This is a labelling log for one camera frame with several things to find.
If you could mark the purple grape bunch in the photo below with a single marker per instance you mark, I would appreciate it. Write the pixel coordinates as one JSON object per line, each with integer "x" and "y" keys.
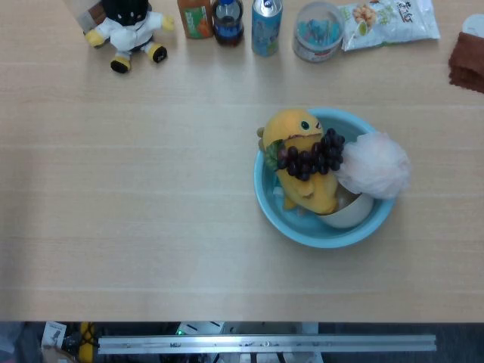
{"x": 302, "y": 162}

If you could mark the yellow plush toy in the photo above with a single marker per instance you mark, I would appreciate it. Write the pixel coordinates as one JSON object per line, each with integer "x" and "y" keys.
{"x": 287, "y": 125}

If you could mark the beige bowl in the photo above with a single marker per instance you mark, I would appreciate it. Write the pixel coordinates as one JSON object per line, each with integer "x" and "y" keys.
{"x": 351, "y": 215}

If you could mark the pink mesh bath loofah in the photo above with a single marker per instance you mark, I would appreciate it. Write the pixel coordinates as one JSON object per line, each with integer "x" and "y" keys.
{"x": 378, "y": 162}

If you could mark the black plush doll white coat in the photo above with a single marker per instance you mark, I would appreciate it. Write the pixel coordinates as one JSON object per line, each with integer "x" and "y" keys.
{"x": 128, "y": 32}

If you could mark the light blue plastic basin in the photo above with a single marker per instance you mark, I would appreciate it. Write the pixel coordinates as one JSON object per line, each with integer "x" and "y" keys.
{"x": 302, "y": 230}

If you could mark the tall blue drink can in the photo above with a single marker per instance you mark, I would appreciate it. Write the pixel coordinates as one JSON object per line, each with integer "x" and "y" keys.
{"x": 266, "y": 30}

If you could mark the cola bottle blue label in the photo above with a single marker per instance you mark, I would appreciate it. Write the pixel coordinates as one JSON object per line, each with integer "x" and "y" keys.
{"x": 228, "y": 22}

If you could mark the clear jar of blue clips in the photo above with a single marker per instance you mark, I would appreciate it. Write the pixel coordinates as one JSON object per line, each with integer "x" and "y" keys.
{"x": 317, "y": 34}

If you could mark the orange juice bottle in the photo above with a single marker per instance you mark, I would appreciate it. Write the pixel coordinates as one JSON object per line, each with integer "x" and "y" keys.
{"x": 194, "y": 19}

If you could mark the white green snack bag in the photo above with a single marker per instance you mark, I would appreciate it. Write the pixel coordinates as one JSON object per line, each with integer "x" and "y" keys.
{"x": 393, "y": 22}

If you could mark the yellow pole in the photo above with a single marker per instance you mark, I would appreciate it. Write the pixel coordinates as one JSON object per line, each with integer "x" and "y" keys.
{"x": 86, "y": 340}

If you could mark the small brown white box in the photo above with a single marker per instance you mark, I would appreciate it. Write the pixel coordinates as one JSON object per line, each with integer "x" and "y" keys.
{"x": 90, "y": 17}

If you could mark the white paper card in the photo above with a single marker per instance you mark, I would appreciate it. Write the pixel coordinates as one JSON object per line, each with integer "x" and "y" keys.
{"x": 53, "y": 334}

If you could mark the folded brown cloth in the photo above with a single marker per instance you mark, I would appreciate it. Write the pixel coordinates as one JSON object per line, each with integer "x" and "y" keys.
{"x": 469, "y": 64}

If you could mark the white round disc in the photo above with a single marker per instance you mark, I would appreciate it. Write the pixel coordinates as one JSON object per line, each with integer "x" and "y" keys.
{"x": 474, "y": 24}

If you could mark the aluminium rail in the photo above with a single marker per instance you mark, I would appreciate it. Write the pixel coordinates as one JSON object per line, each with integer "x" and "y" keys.
{"x": 264, "y": 344}

